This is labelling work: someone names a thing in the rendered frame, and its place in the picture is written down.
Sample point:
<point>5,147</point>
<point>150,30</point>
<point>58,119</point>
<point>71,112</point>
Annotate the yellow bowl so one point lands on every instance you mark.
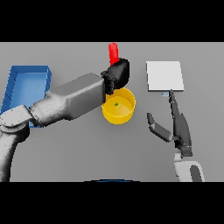
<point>122,112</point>

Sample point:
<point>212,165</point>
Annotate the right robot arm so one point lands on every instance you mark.
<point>186,170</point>

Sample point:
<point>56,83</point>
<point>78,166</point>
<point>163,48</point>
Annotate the pale square measuring scale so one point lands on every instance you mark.
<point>164,75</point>

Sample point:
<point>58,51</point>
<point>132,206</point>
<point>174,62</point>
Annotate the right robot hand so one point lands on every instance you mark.
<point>181,128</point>

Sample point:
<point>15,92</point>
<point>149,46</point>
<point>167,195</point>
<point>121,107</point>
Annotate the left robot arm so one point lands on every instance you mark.
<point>73,97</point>

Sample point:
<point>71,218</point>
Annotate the red beaker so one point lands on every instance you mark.
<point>113,54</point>

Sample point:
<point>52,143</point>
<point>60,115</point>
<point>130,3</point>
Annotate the blue tray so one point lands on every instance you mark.
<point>24,86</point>

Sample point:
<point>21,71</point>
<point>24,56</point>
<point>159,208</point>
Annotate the green nut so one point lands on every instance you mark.
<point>116,103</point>

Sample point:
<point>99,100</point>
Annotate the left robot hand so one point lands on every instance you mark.
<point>118,74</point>

